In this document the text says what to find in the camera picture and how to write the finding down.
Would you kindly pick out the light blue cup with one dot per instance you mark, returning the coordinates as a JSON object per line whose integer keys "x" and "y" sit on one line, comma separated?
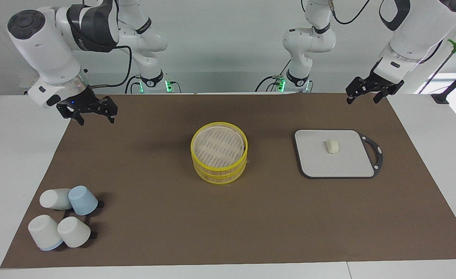
{"x": 82, "y": 199}

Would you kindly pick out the white steamed bun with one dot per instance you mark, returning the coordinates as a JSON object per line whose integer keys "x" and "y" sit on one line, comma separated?
{"x": 332, "y": 146}

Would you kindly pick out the brown table mat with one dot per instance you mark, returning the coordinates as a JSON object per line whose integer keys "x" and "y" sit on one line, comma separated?
{"x": 154, "y": 174}

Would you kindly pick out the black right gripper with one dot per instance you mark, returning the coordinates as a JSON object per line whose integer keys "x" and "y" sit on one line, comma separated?
{"x": 86, "y": 102}

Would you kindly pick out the plain white cup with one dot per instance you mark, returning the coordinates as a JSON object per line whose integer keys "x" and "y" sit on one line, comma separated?
{"x": 74, "y": 231}

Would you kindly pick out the grey cutting board black rim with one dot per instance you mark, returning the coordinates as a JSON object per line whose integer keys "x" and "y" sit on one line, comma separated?
{"x": 328, "y": 164}

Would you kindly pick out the white box with yellow labels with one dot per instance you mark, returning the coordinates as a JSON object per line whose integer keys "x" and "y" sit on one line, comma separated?
{"x": 28, "y": 83}

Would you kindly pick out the yellow steamer tier with cloth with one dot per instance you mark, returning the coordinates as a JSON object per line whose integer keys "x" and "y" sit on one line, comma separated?
{"x": 218, "y": 145}

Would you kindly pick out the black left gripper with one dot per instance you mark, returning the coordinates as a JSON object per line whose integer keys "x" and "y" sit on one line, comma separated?
{"x": 375, "y": 85}

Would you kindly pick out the white cup with blue rim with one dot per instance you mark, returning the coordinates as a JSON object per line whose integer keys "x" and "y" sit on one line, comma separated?
{"x": 43, "y": 231}

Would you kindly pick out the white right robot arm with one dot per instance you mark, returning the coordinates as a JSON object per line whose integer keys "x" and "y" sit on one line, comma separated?
{"x": 42, "y": 46}

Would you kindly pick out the yellow bamboo steamer base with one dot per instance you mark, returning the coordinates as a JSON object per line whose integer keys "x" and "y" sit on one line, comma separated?
{"x": 220, "y": 177}

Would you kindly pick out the black cup rack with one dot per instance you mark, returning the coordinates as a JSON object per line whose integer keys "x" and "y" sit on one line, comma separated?
{"x": 85, "y": 221}

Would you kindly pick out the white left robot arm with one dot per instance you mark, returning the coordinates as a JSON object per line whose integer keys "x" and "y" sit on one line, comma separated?
{"x": 413, "y": 35}

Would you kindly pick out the white cup lying sideways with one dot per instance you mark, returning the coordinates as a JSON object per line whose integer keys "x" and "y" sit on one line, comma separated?
{"x": 53, "y": 198}

